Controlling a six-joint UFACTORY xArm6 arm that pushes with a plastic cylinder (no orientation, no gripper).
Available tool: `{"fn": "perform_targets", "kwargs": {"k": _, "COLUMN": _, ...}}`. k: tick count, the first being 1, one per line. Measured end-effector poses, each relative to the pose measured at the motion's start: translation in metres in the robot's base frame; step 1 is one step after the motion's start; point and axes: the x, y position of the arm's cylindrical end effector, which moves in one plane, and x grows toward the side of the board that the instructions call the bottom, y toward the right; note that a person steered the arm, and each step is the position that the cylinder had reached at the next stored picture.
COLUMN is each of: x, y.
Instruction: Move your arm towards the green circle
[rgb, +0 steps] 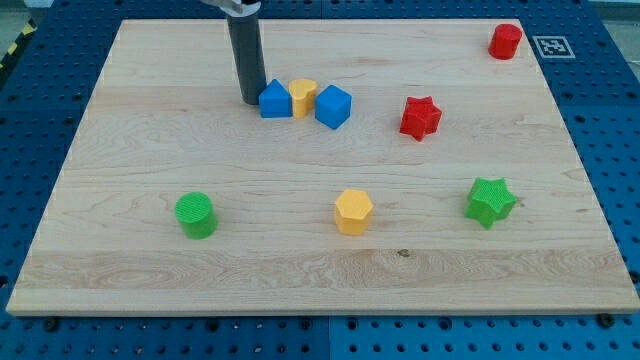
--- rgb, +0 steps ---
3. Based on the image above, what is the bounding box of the blue cube block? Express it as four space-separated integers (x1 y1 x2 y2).
315 85 352 130

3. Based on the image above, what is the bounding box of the white fiducial marker tag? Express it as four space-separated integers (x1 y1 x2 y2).
532 35 575 59

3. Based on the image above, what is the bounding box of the blue triangle block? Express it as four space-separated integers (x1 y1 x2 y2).
259 79 292 118

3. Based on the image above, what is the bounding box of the green star block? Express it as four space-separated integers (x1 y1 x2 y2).
464 177 518 229

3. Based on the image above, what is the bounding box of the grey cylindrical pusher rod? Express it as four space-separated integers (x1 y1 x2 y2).
226 13 267 105

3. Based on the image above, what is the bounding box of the yellow heart block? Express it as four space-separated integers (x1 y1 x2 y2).
288 78 318 119

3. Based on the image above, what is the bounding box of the red star block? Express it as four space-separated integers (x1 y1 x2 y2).
399 96 442 142

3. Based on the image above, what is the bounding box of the wooden board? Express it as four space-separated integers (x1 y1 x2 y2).
7 19 639 317

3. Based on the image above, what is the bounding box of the green cylinder block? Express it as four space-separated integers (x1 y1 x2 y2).
174 192 218 240

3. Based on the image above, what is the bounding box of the yellow hexagon block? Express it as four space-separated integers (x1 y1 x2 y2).
334 189 374 236

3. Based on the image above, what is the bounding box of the red cylinder block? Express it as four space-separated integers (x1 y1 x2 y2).
488 23 523 60

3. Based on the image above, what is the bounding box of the yellow black hazard tape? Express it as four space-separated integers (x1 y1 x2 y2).
1 18 38 73

